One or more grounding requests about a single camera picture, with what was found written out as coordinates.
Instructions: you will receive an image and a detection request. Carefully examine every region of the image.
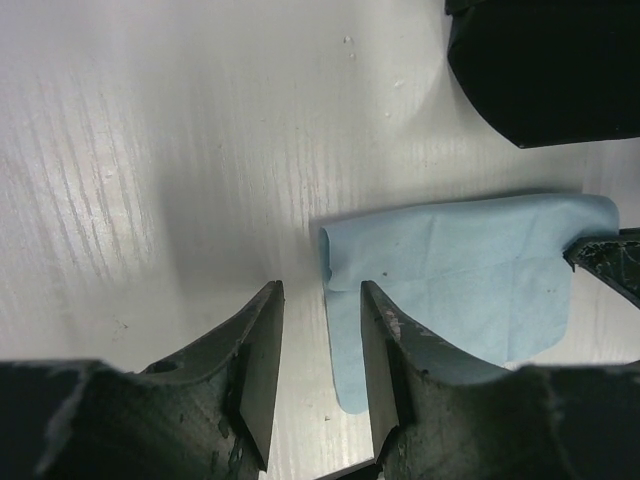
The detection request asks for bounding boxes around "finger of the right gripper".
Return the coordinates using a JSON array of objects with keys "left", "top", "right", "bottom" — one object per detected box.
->
[{"left": 563, "top": 228, "right": 640, "bottom": 308}]

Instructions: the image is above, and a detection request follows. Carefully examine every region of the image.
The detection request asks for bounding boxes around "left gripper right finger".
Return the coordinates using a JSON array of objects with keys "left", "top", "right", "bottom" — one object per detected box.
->
[{"left": 360, "top": 281, "right": 639, "bottom": 479}]

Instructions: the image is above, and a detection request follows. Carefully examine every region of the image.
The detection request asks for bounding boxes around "black glasses case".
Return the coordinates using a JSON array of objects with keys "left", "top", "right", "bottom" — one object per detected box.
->
[{"left": 445, "top": 1, "right": 639, "bottom": 148}]

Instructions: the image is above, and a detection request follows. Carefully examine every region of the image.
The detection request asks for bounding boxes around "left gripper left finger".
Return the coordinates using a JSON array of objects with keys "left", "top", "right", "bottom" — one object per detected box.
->
[{"left": 1, "top": 281, "right": 285, "bottom": 479}]

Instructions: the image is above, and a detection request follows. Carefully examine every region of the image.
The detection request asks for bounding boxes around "light blue cloth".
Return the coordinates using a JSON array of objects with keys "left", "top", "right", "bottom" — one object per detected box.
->
[{"left": 318, "top": 193, "right": 619, "bottom": 414}]

